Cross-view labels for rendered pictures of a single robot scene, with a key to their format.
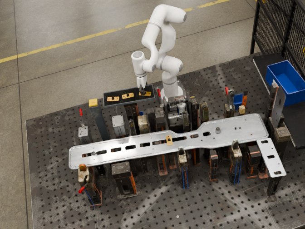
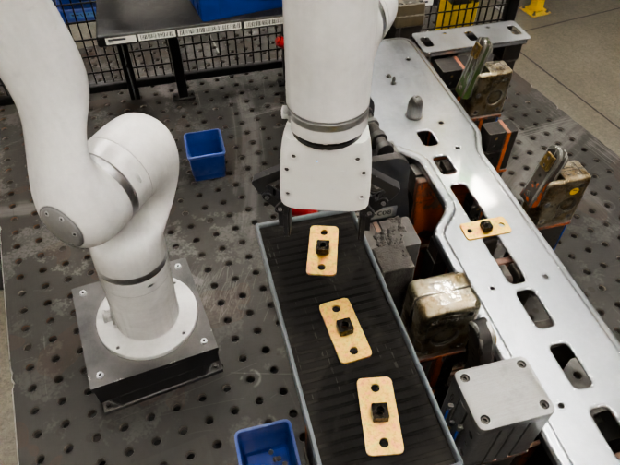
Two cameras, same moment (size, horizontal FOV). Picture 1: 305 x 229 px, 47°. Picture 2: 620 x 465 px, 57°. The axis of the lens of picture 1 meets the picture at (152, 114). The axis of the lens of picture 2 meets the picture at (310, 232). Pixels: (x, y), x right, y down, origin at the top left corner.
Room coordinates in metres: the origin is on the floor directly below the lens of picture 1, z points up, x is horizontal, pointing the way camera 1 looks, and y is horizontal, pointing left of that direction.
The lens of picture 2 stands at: (1.87, 0.49, 1.73)
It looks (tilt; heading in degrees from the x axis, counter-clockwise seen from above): 48 degrees down; 256
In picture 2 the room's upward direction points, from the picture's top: straight up
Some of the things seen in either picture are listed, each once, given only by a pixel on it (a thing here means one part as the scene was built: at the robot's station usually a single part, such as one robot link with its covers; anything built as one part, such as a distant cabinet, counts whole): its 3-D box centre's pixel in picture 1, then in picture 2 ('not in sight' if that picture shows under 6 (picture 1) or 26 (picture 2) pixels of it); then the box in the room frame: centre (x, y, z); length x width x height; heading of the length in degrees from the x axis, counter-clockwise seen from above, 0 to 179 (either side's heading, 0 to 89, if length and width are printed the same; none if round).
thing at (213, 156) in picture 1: (213, 166); (484, 177); (1.24, -0.36, 0.84); 0.11 x 0.08 x 0.29; 0
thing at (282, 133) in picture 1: (278, 146); (399, 61); (1.28, -0.82, 0.88); 0.08 x 0.08 x 0.36; 0
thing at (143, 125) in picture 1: (145, 136); (426, 361); (1.56, 0.08, 0.89); 0.13 x 0.11 x 0.38; 0
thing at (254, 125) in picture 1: (166, 141); (494, 237); (1.40, -0.06, 1.00); 1.38 x 0.22 x 0.02; 90
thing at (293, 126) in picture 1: (286, 95); (268, 1); (1.61, -0.98, 1.01); 0.90 x 0.22 x 0.03; 0
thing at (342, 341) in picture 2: (127, 95); (344, 327); (1.74, 0.15, 1.17); 0.08 x 0.04 x 0.01; 93
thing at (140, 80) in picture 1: (141, 77); (326, 158); (1.73, 0.03, 1.32); 0.10 x 0.07 x 0.11; 161
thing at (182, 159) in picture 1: (183, 170); (536, 234); (1.23, -0.14, 0.87); 0.12 x 0.09 x 0.35; 0
